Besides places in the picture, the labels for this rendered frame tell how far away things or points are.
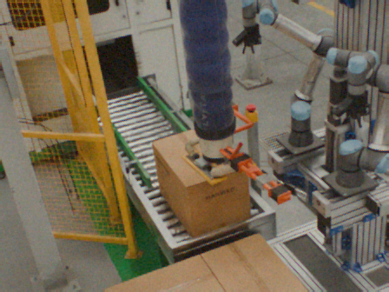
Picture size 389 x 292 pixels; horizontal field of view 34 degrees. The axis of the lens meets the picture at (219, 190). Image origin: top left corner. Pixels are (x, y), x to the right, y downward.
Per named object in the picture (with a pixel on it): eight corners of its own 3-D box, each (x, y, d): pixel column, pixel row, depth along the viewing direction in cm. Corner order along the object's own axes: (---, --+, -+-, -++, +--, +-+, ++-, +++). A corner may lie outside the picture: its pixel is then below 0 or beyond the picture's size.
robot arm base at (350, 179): (352, 169, 352) (353, 154, 346) (370, 182, 340) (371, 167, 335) (330, 177, 347) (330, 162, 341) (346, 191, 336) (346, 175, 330)
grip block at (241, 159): (229, 167, 332) (228, 157, 329) (245, 160, 336) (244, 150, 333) (238, 174, 326) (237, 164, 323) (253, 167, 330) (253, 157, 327)
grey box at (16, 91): (7, 86, 375) (-9, 37, 358) (16, 84, 376) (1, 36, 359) (12, 100, 360) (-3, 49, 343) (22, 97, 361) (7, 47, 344)
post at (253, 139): (252, 228, 483) (244, 110, 425) (260, 224, 485) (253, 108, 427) (256, 232, 478) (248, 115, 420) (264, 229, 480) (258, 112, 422)
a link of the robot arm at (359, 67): (371, 56, 272) (362, 63, 267) (369, 80, 279) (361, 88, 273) (353, 53, 276) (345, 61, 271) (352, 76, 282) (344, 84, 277)
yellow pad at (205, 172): (181, 158, 362) (180, 150, 359) (196, 152, 366) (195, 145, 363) (211, 185, 337) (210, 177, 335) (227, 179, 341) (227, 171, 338)
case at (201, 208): (159, 191, 436) (151, 142, 413) (213, 174, 448) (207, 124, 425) (193, 240, 390) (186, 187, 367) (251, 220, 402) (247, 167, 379)
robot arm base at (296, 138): (305, 131, 389) (305, 117, 383) (319, 142, 378) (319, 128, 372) (283, 138, 385) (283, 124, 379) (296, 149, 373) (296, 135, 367)
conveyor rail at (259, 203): (149, 97, 586) (146, 78, 575) (154, 96, 587) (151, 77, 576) (267, 236, 409) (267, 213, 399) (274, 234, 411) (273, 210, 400)
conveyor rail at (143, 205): (80, 116, 566) (75, 97, 556) (86, 115, 568) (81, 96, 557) (174, 271, 390) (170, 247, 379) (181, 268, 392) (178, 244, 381)
